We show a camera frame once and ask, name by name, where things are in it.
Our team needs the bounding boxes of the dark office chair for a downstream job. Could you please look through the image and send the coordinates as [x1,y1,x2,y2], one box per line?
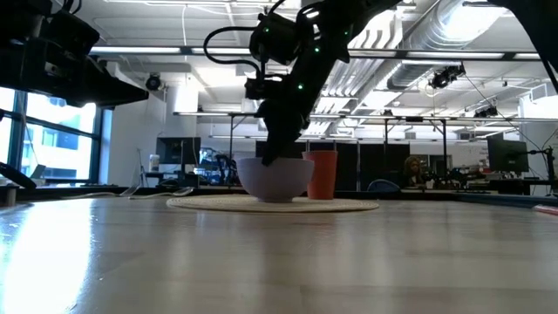
[366,179,402,193]

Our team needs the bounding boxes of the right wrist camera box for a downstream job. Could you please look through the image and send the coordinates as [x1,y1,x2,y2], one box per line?
[248,11,304,66]

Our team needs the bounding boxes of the orange ribbed plastic cup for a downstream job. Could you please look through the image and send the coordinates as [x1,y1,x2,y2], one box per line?
[301,150,339,201]

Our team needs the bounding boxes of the person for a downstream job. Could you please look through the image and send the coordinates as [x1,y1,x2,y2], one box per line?
[401,155,426,188]

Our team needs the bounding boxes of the long ceiling light bar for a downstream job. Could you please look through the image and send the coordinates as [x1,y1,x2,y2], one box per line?
[90,45,253,56]
[405,51,542,61]

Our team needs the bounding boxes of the black computer monitor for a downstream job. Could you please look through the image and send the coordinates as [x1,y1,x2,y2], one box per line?
[487,133,530,174]
[155,136,202,166]

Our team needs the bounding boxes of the clear plastic fork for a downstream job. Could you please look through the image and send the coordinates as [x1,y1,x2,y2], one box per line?
[63,184,141,200]

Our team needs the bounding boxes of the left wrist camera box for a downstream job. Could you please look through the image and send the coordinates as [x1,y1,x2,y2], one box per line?
[45,9,102,57]

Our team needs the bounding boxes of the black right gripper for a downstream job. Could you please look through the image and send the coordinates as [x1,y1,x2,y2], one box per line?
[243,65,326,167]

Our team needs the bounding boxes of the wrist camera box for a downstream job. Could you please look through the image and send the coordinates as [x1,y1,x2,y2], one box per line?
[45,9,102,57]
[248,11,304,66]

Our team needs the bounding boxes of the grey short post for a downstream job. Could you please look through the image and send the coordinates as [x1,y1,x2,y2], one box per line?
[0,185,21,207]

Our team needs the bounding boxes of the black ceiling camera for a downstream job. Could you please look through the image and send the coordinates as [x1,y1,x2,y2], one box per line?
[429,64,466,91]
[145,72,165,92]
[473,106,500,119]

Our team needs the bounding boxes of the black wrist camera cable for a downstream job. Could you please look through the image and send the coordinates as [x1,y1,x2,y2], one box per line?
[202,24,263,76]

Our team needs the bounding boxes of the lavender plastic bowl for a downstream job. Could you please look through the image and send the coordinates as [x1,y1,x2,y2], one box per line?
[235,156,316,204]

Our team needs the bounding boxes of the black curved bracket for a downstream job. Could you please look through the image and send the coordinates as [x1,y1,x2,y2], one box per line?
[0,161,37,190]

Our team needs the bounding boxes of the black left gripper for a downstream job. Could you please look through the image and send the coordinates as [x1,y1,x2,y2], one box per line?
[0,32,150,113]

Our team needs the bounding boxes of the round woven placemat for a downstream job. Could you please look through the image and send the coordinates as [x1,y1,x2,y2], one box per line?
[165,194,380,214]

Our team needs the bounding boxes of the black partition panel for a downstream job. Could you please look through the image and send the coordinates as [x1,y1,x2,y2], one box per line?
[255,140,411,192]

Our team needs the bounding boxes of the silver ventilation duct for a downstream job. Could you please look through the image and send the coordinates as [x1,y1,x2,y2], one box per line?
[385,0,509,91]

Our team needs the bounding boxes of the black metal rig frame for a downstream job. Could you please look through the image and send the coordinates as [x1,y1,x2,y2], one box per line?
[226,112,450,193]

